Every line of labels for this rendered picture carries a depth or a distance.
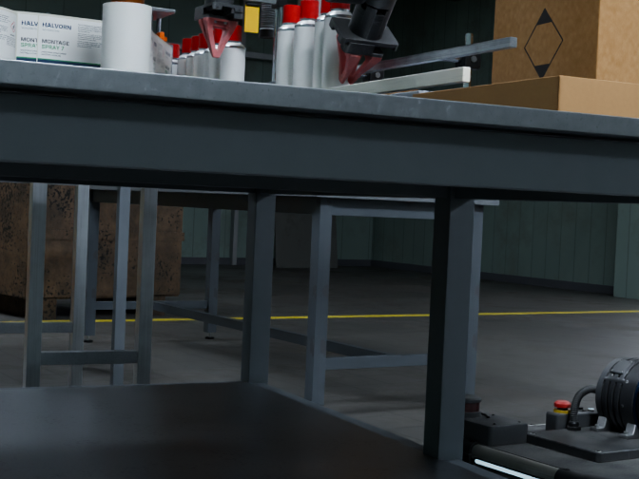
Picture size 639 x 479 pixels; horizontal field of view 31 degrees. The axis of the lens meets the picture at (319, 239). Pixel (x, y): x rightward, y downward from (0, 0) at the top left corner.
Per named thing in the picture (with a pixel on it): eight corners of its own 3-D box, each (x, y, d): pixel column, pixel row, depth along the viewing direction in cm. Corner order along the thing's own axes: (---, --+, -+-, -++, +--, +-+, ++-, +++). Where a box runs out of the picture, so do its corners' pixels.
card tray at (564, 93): (411, 125, 149) (412, 94, 149) (573, 138, 160) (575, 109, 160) (557, 113, 122) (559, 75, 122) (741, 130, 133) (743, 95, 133)
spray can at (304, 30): (285, 116, 209) (290, 1, 208) (311, 118, 211) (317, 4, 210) (298, 114, 204) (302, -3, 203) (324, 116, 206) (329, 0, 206)
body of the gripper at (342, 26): (326, 26, 188) (341, -14, 184) (381, 33, 193) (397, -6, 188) (339, 47, 184) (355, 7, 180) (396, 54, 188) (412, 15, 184)
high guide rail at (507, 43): (220, 97, 254) (220, 90, 254) (224, 98, 254) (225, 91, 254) (510, 47, 157) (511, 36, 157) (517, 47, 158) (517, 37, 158)
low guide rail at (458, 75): (186, 119, 250) (187, 109, 250) (192, 120, 251) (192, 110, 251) (461, 81, 154) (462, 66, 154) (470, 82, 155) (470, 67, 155)
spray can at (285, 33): (268, 117, 215) (273, 6, 214) (294, 120, 217) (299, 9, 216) (280, 116, 210) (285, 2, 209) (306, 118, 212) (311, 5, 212)
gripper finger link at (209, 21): (203, 54, 227) (206, 6, 226) (190, 57, 233) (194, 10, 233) (236, 58, 230) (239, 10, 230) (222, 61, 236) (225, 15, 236)
